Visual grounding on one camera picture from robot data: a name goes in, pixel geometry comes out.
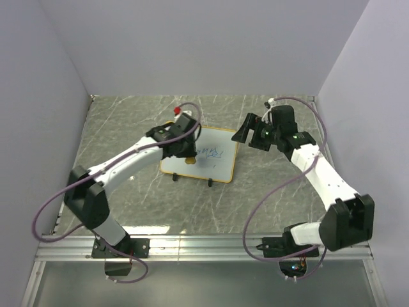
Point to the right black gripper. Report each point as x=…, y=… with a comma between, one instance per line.
x=252, y=122

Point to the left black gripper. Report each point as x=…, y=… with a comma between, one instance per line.
x=192, y=151

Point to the yellow bone-shaped eraser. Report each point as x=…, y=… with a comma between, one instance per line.
x=190, y=160

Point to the yellow framed whiteboard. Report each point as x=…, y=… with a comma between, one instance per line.
x=215, y=159

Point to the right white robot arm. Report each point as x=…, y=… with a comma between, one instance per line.
x=349, y=215

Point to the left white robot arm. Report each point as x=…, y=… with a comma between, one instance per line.
x=86, y=195

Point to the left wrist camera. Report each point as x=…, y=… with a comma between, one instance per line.
x=183, y=120

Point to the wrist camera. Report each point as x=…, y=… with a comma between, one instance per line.
x=183, y=120
x=280, y=117

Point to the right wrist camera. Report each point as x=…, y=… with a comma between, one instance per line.
x=280, y=117

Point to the aluminium mounting rail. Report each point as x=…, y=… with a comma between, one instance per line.
x=166, y=248

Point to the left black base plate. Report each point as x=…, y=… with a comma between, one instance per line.
x=138, y=247

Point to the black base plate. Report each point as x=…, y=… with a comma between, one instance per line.
x=138, y=247
x=276, y=247

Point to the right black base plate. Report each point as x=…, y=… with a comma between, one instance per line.
x=276, y=247

